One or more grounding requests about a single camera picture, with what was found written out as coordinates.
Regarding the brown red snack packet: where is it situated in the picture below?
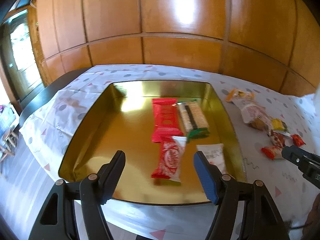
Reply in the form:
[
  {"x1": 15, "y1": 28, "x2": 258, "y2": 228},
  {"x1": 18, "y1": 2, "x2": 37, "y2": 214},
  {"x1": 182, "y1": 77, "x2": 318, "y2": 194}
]
[{"x1": 268, "y1": 130, "x2": 293, "y2": 148}]

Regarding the white pink-text snack packet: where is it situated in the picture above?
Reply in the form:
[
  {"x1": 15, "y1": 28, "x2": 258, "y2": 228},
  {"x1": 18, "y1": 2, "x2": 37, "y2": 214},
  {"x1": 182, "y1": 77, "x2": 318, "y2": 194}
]
[{"x1": 196, "y1": 144, "x2": 227, "y2": 174}]

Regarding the yellow seaweed snack packet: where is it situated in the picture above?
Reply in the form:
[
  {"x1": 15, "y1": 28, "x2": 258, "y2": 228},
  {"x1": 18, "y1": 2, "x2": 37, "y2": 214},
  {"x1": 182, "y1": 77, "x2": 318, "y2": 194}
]
[{"x1": 271, "y1": 118, "x2": 289, "y2": 132}]

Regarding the clear red-print biscuit bag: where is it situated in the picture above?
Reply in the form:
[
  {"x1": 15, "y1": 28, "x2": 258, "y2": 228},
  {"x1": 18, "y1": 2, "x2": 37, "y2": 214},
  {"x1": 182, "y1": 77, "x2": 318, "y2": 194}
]
[{"x1": 233, "y1": 99, "x2": 272, "y2": 132}]

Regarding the red white round-logo snack packet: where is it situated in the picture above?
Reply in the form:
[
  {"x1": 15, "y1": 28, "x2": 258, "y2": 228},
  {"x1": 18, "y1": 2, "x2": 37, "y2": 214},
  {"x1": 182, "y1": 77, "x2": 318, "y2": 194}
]
[{"x1": 151, "y1": 135, "x2": 187, "y2": 183}]

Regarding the green cracker sandwich packet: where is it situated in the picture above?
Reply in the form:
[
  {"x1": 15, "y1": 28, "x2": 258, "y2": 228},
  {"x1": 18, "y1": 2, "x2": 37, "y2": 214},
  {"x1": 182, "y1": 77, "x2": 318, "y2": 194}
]
[{"x1": 177, "y1": 100, "x2": 210, "y2": 140}]

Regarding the red wafer packet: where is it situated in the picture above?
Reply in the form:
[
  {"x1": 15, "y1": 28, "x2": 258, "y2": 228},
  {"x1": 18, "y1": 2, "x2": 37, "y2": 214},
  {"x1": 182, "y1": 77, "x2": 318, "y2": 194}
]
[{"x1": 151, "y1": 98, "x2": 183, "y2": 143}]

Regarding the orange pumpkin seed snack bag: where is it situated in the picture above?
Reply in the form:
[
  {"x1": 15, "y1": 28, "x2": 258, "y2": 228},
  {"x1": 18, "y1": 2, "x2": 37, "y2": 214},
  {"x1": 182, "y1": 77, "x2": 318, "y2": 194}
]
[{"x1": 226, "y1": 88, "x2": 254, "y2": 102}]

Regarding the small red candy packet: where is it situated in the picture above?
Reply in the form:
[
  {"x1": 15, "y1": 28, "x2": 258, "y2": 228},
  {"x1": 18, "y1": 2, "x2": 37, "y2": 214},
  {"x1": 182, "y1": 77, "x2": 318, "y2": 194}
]
[{"x1": 261, "y1": 146, "x2": 283, "y2": 160}]

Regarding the patterned white tablecloth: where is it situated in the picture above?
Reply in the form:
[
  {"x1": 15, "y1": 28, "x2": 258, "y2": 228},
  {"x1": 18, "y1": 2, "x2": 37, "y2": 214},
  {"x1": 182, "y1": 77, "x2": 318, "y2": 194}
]
[{"x1": 18, "y1": 64, "x2": 320, "y2": 240}]

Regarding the gold metal tin tray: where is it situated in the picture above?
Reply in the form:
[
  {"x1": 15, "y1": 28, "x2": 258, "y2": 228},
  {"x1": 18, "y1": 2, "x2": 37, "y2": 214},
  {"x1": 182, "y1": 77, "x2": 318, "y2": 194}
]
[{"x1": 58, "y1": 80, "x2": 246, "y2": 205}]

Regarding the small wooden stool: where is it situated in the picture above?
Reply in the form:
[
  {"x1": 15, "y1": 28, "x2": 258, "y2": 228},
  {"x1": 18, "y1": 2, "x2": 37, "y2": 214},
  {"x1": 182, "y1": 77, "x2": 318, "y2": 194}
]
[{"x1": 2, "y1": 128, "x2": 18, "y2": 148}]

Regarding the dark wooden table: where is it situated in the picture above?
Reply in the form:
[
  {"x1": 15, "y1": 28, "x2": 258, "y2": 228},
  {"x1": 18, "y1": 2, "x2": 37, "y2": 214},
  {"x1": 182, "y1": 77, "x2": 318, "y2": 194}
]
[{"x1": 19, "y1": 67, "x2": 89, "y2": 128}]

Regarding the wooden doorway frame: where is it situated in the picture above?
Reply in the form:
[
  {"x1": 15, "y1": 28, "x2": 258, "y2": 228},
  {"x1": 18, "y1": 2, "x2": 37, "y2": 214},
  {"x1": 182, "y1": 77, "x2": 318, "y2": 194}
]
[{"x1": 1, "y1": 10, "x2": 44, "y2": 108}]

